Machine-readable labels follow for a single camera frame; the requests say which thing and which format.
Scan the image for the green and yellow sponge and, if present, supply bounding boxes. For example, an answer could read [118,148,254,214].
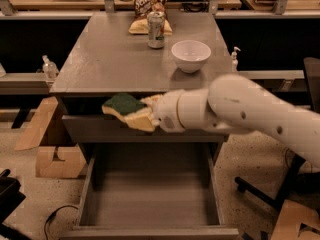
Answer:
[102,93,149,124]

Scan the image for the cardboard box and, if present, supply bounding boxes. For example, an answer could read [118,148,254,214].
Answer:
[15,97,86,179]

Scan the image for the white ceramic bowl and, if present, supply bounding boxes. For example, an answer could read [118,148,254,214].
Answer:
[171,40,211,73]

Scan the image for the chip bag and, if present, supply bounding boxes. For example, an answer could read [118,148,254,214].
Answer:
[129,0,167,34]

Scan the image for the black floor cable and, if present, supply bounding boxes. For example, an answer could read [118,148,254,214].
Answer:
[43,204,80,240]

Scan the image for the open grey bottom drawer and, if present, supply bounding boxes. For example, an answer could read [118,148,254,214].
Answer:
[61,143,239,240]

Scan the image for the grey middle drawer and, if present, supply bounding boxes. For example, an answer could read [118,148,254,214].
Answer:
[62,115,229,143]

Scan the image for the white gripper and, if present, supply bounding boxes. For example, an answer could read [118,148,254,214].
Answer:
[124,90,185,133]

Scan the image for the cardboard piece bottom right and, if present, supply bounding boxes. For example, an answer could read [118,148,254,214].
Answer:
[270,200,320,240]

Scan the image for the black object at left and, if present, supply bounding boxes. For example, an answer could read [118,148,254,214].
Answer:
[0,169,31,240]

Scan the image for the black chair base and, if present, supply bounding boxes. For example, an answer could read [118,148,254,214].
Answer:
[235,154,320,211]

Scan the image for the silver soda can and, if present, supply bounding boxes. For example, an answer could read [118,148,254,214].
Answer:
[147,11,165,49]

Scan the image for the grey drawer cabinet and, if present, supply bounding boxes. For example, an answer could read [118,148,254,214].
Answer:
[50,11,232,159]

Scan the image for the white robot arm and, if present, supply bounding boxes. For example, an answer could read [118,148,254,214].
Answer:
[125,74,320,168]

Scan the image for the clear sanitizer bottle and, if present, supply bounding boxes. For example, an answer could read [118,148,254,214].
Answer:
[42,55,59,81]

